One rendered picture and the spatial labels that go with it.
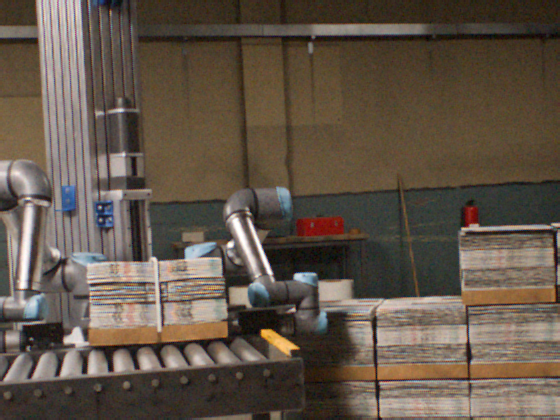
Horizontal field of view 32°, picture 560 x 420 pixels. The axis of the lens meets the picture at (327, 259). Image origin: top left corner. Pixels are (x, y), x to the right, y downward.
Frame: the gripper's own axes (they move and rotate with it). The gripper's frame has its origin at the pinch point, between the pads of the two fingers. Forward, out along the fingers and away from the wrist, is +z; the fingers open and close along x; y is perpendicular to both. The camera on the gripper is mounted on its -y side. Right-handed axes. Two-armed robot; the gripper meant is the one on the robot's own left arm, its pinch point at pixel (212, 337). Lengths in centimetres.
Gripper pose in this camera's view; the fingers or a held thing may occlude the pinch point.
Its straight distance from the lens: 298.9
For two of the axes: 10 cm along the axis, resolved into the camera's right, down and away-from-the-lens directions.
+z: -9.7, 0.6, -2.3
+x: 2.3, -0.5, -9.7
